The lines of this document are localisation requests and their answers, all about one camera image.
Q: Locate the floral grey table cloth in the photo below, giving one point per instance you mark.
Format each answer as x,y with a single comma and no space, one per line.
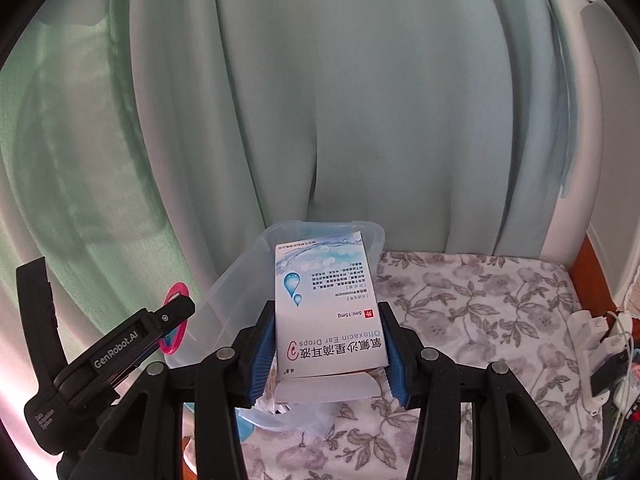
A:
477,310

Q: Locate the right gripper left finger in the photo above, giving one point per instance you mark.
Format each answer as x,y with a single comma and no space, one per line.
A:
140,438

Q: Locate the black power adapter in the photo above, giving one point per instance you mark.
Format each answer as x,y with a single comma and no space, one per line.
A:
610,373

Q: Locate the white paper ball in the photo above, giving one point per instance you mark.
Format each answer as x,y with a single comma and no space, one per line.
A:
266,404

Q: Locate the clear plastic storage box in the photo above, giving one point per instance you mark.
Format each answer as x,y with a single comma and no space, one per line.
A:
236,300

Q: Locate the ear drops medicine box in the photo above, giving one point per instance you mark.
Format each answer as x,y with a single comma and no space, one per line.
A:
329,331

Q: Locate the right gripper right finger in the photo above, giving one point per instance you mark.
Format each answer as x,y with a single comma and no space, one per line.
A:
511,438

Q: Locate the white power strip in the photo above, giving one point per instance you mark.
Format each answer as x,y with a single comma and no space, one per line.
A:
592,348

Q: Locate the light green curtain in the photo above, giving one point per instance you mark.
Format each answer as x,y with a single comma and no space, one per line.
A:
149,141

